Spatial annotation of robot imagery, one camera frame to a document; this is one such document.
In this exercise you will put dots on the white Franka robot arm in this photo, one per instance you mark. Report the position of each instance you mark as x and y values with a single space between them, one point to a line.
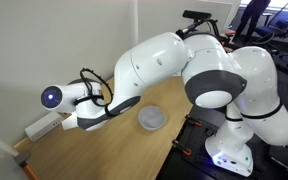
157 60

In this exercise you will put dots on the grey bowl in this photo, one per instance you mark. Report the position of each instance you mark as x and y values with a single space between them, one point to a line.
151 118

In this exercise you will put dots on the black clamp orange tips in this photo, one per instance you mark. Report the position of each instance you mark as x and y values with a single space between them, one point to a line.
193 120
181 148

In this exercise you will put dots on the white rectangular box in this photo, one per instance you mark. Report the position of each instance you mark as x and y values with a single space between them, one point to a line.
39 130

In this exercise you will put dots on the person in dark clothes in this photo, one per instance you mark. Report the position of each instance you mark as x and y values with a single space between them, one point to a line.
250 13

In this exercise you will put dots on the black office chair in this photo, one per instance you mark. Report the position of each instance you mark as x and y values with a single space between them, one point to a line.
280 25

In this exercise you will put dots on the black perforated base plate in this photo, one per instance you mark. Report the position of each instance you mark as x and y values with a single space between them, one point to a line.
197 146

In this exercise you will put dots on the black camera on mount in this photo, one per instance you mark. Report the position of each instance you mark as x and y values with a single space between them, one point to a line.
197 14

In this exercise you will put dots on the grey table bracket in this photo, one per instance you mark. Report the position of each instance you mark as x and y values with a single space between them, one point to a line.
22 157

